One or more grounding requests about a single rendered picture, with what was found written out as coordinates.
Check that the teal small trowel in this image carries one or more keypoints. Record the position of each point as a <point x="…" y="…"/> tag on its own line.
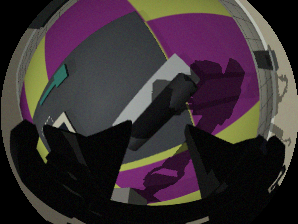
<point x="60" y="76"/>

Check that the beige square tile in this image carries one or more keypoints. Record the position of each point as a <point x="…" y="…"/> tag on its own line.
<point x="64" y="123"/>

